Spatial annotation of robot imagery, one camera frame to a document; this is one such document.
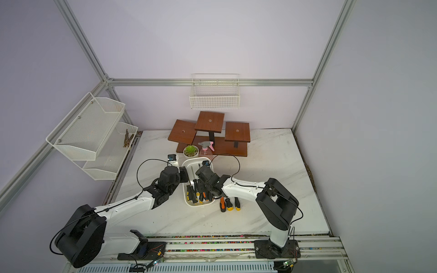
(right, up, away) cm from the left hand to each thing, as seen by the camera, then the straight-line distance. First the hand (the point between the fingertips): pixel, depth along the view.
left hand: (184, 169), depth 88 cm
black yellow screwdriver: (+2, -11, -2) cm, 12 cm away
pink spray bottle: (+12, +10, +8) cm, 17 cm away
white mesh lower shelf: (-42, +8, +5) cm, 43 cm away
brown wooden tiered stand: (+28, +14, +23) cm, 39 cm away
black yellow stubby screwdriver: (+24, -18, -3) cm, 30 cm away
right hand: (+10, -8, +2) cm, 13 cm away
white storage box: (+4, +3, +2) cm, 5 cm away
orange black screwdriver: (+20, -18, -3) cm, 27 cm away
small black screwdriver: (+28, -18, -2) cm, 33 cm away
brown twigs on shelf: (-36, +16, +10) cm, 41 cm away
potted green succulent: (+1, +9, +10) cm, 14 cm away
